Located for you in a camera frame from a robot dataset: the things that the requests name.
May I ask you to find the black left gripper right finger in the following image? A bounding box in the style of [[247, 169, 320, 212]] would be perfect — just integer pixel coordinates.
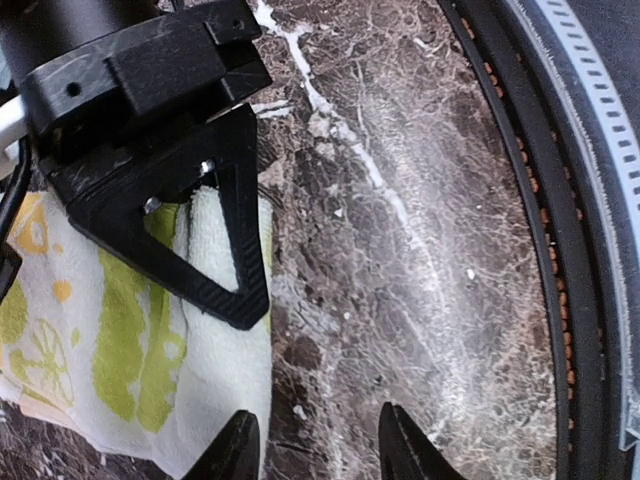
[[378, 402, 464, 480]]

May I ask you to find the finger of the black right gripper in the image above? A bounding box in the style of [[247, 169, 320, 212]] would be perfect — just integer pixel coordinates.
[[42, 104, 268, 330]]

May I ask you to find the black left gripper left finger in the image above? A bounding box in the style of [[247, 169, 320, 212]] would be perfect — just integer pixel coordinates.
[[182, 410, 261, 480]]

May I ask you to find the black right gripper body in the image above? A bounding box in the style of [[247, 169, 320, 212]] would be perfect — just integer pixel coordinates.
[[1, 1, 271, 162]]

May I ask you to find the yellow green patterned towel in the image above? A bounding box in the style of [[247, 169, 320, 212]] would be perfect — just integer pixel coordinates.
[[1, 192, 272, 478]]

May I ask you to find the black front table rail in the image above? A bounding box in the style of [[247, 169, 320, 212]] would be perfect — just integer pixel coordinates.
[[441, 1, 633, 479]]

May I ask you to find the grey slotted cable duct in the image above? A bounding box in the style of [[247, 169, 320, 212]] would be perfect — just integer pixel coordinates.
[[511, 1, 639, 450]]

